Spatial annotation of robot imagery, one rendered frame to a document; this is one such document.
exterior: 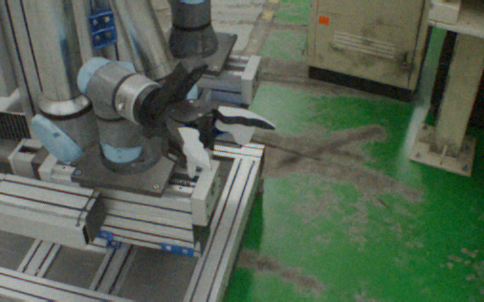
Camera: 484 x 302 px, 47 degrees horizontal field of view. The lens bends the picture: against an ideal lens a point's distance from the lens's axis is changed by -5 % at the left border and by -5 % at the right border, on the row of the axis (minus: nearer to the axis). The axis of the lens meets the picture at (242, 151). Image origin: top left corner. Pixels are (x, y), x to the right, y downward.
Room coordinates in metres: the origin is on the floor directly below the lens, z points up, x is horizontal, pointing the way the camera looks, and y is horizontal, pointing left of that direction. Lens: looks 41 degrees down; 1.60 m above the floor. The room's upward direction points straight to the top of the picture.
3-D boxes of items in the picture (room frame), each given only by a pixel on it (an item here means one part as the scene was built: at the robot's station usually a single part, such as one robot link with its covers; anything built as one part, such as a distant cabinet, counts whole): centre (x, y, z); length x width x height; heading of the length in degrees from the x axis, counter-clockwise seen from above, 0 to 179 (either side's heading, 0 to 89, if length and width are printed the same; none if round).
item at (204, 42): (1.50, 0.15, 0.77); 0.15 x 0.15 x 0.10
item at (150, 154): (1.02, 0.26, 0.77); 0.15 x 0.15 x 0.10
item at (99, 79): (0.82, 0.23, 1.04); 0.11 x 0.08 x 0.09; 51
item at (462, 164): (1.87, -0.89, 0.02); 0.27 x 0.27 x 0.04; 66
